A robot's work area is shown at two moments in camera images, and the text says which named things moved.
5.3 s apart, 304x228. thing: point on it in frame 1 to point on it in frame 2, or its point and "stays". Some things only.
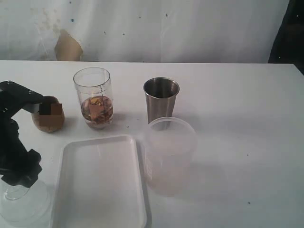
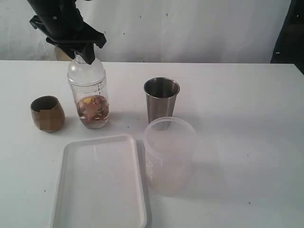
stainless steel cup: x=160 y=93 stays
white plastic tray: x=100 y=184 stays
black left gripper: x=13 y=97 to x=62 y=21
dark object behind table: x=289 y=46 stays
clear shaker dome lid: x=22 y=207 to x=80 y=72
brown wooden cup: x=51 y=116 stays
